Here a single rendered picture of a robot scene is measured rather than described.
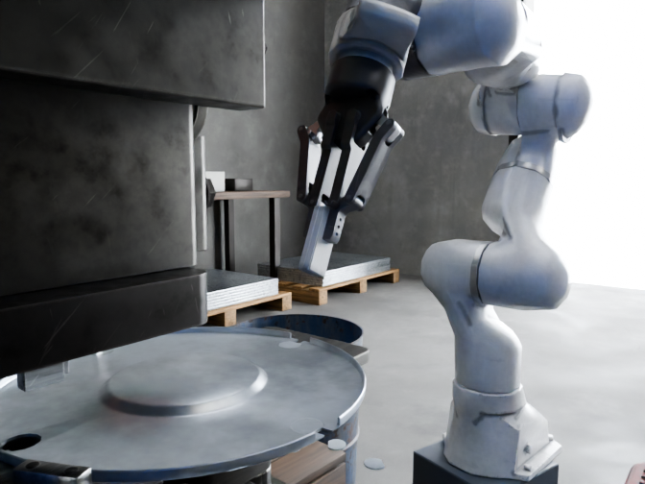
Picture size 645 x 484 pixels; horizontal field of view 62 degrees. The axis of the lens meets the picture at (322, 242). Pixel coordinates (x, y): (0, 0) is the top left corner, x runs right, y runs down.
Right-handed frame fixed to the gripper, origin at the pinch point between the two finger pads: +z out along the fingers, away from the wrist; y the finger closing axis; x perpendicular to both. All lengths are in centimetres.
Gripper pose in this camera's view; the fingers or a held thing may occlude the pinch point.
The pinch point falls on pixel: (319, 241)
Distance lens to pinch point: 56.7
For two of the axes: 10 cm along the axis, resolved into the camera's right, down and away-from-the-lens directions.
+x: -5.4, -3.3, -7.7
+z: -2.4, 9.4, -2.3
